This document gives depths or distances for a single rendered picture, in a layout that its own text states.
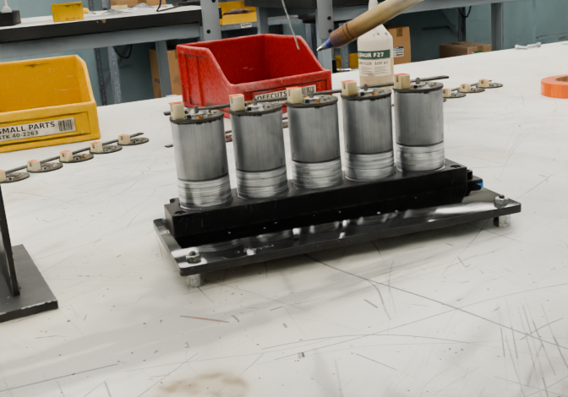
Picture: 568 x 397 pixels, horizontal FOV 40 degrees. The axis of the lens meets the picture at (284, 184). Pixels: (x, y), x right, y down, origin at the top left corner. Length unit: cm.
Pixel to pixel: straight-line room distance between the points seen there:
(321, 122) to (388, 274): 8
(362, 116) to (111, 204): 16
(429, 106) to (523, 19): 585
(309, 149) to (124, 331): 13
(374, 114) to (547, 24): 602
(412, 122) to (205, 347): 17
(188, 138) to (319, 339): 12
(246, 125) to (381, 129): 7
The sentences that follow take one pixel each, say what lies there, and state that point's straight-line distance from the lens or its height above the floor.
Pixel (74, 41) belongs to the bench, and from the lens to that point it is 273.
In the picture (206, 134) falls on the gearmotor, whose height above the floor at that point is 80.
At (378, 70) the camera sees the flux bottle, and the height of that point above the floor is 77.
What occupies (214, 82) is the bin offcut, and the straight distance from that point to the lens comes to 70.
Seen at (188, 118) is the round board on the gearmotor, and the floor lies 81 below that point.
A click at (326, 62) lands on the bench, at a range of 303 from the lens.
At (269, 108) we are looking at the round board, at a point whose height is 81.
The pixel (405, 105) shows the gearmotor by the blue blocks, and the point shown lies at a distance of 39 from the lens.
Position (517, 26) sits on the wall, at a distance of 621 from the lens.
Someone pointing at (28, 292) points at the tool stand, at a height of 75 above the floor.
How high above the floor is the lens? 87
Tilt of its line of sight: 16 degrees down
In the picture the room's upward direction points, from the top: 5 degrees counter-clockwise
